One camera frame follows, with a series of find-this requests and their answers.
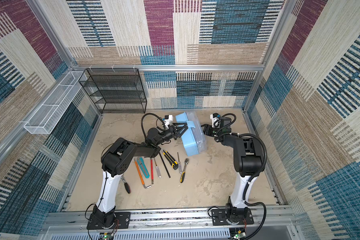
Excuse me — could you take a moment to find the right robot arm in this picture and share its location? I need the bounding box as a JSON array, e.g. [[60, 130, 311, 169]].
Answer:
[[202, 113, 268, 225]]

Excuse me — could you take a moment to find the red handled hex key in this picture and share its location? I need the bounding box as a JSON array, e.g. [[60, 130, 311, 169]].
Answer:
[[144, 158, 154, 188]]

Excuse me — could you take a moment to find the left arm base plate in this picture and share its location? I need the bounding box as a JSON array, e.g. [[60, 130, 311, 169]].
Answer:
[[87, 211, 131, 230]]

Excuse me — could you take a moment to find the light blue plastic toolbox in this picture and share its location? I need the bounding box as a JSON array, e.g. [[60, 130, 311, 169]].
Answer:
[[176, 112, 207, 157]]

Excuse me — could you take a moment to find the yellow black utility knife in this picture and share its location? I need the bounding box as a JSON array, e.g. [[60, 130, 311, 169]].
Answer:
[[162, 150, 179, 170]]

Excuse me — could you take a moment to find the white wire mesh basket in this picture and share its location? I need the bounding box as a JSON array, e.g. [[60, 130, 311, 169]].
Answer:
[[24, 71, 83, 135]]

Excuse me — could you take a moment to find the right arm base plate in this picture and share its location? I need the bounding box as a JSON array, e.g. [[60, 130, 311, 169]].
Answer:
[[209, 208, 254, 226]]

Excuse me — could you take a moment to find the orange handled hex key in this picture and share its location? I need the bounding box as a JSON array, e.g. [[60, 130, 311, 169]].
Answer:
[[134, 159, 146, 188]]

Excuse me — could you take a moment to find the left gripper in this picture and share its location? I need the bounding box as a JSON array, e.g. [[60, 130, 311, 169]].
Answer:
[[155, 124, 187, 148]]

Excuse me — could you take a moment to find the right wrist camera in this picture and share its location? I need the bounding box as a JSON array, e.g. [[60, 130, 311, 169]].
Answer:
[[210, 113, 221, 128]]

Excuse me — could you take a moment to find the yellow handled ratchet wrench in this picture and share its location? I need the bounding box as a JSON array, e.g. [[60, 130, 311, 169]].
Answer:
[[180, 158, 189, 183]]

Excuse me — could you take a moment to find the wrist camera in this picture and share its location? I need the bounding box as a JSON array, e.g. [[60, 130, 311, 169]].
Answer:
[[210, 113, 221, 128], [163, 115, 174, 130]]

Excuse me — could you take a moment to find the black wire mesh shelf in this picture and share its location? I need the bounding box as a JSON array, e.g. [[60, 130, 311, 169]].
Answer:
[[79, 68, 147, 114]]

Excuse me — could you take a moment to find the teal utility knife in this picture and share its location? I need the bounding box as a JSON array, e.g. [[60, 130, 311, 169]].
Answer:
[[137, 157, 150, 179]]

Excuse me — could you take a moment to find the long black hex key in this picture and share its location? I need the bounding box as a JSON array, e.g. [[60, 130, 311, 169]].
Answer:
[[159, 153, 171, 179]]

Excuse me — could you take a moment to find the small clear handled screwdriver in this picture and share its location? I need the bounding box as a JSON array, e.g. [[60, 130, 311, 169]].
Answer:
[[154, 159, 162, 179]]

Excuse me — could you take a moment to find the aluminium front rail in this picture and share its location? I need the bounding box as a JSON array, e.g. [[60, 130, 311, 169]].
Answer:
[[38, 206, 298, 240]]

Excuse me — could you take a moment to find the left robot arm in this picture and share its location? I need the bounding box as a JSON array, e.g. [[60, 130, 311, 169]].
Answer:
[[87, 113, 189, 230]]

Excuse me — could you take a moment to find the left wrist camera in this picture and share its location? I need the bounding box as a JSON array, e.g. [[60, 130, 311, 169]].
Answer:
[[163, 115, 174, 130]]

